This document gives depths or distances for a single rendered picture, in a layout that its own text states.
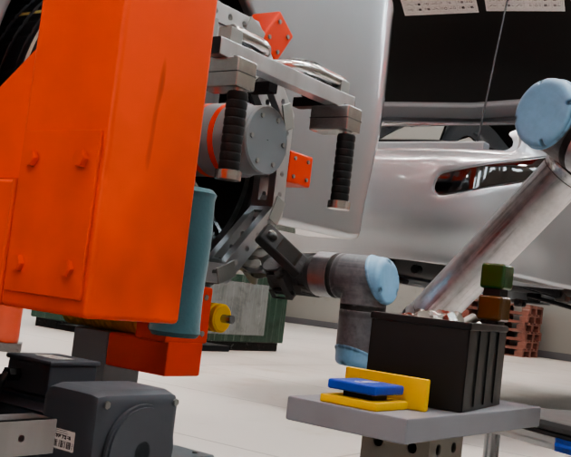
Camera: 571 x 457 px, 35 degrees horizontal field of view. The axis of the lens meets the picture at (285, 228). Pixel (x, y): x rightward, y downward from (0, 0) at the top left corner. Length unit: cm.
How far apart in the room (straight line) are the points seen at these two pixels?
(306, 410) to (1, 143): 53
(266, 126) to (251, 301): 692
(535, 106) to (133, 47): 70
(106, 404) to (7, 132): 40
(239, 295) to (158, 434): 702
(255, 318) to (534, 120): 723
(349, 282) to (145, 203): 72
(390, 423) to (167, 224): 37
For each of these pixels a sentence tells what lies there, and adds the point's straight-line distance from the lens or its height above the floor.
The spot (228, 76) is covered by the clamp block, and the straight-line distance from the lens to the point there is 152.
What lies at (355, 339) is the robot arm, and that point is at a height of 50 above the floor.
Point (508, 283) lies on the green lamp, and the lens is 147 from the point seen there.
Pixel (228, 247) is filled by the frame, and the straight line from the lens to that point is 191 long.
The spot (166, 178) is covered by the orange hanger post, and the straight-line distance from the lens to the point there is 116.
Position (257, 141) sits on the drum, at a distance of 167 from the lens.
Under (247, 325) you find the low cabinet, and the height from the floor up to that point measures 23.
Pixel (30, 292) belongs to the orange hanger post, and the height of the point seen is 54.
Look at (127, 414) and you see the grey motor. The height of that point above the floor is 38.
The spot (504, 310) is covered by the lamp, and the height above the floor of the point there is 59.
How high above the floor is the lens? 58
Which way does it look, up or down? 4 degrees up
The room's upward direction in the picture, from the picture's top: 7 degrees clockwise
